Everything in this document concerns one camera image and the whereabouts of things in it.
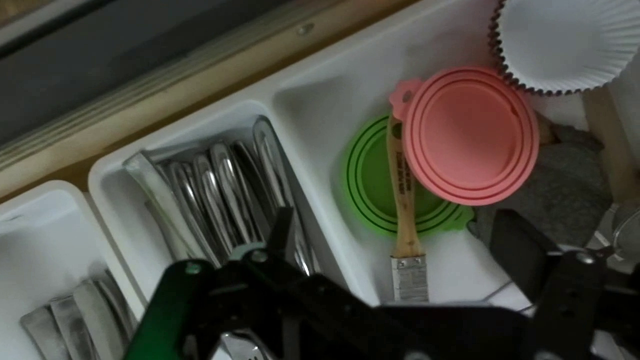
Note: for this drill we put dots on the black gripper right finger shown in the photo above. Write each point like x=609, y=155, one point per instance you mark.
x=566, y=301

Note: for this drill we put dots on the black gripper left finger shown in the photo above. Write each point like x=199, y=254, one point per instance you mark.
x=287, y=313

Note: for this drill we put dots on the grey felt pad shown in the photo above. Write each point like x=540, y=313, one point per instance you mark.
x=560, y=187

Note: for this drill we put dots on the steel fork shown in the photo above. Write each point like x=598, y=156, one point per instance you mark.
x=231, y=192

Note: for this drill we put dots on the green silicone lid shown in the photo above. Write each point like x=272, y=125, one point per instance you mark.
x=366, y=181

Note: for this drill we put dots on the pink silicone lid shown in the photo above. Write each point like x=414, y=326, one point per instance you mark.
x=471, y=132

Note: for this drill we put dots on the white cutlery organizer tray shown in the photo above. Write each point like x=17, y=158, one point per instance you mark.
x=321, y=107

